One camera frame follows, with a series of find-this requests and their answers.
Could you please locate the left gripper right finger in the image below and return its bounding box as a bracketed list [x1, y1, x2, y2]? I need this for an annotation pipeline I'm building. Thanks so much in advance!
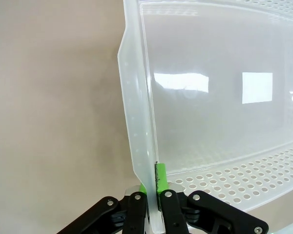
[154, 161, 270, 234]

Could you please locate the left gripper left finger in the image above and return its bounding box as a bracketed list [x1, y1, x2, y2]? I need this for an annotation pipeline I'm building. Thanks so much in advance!
[55, 184, 149, 234]

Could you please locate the white perforated plastic basket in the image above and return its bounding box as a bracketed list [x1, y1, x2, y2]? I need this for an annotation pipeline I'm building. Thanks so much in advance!
[117, 0, 293, 234]

